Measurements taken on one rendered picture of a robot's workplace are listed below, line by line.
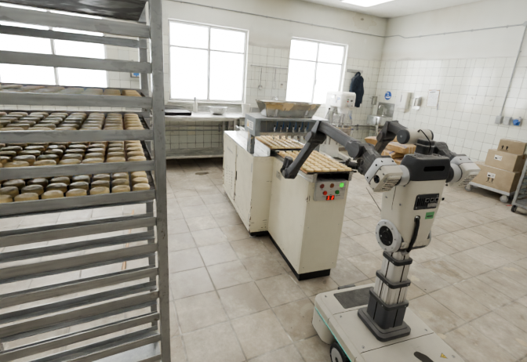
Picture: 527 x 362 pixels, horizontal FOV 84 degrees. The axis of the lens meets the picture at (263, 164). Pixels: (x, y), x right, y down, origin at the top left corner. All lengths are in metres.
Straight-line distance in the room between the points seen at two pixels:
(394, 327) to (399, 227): 0.59
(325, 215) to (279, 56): 4.29
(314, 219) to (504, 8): 5.00
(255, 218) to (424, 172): 1.77
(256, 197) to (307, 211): 0.73
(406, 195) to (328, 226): 0.98
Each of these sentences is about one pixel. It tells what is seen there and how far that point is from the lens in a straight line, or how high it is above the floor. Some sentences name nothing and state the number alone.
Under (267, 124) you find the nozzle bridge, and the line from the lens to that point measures 2.66.
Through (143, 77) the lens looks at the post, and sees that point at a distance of 1.29.
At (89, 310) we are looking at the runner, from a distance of 1.13.
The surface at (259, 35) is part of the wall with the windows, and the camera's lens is 5.88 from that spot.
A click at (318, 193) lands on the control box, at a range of 2.10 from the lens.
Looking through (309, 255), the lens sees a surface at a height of 0.24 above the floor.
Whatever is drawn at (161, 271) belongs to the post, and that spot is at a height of 0.89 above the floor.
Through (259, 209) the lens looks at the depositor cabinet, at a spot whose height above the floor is 0.32.
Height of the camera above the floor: 1.49
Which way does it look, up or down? 16 degrees down
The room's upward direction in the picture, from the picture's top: 4 degrees clockwise
